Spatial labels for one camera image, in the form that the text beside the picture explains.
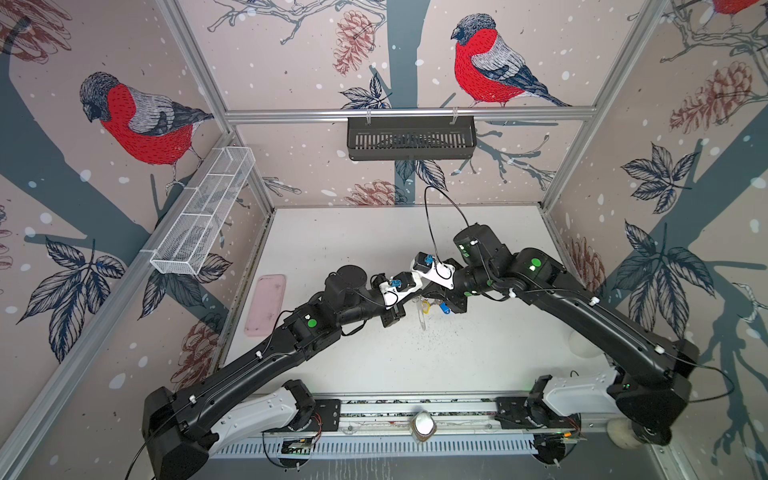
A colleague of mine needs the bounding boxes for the silver metal keyring carabiner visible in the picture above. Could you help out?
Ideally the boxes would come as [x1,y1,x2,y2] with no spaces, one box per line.
[414,297,429,331]

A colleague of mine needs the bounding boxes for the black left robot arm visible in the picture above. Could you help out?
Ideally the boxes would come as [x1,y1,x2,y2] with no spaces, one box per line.
[141,265,424,479]

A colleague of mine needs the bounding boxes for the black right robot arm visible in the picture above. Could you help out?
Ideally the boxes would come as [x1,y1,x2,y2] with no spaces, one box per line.
[413,223,700,446]

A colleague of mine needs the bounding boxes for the round silver knob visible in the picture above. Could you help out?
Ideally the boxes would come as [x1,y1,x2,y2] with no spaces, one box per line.
[409,411,437,442]

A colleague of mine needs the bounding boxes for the pink rectangular tray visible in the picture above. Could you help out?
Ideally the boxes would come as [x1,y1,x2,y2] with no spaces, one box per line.
[244,274,287,338]

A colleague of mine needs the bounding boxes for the white ceramic mug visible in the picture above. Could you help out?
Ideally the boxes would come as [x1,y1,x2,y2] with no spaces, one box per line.
[568,331,603,359]

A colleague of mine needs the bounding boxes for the dark grey hanging shelf basket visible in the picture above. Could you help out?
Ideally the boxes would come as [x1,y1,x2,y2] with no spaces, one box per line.
[346,116,477,161]

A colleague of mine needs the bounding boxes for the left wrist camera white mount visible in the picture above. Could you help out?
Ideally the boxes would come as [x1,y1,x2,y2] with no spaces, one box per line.
[379,271,423,292]

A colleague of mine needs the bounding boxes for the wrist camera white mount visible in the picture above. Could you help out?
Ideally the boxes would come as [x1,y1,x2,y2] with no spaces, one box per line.
[411,252,456,290]
[379,271,423,292]

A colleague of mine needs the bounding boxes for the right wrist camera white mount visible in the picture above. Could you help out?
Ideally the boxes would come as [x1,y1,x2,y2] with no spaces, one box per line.
[411,252,456,290]

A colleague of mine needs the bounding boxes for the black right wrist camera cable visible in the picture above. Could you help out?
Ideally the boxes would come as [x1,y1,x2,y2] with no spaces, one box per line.
[422,185,481,271]

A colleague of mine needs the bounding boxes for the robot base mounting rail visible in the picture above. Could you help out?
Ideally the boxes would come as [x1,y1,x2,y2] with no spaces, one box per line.
[209,392,583,463]

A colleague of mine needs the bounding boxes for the white wire mesh basket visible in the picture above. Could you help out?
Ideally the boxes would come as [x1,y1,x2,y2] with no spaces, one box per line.
[150,146,255,275]

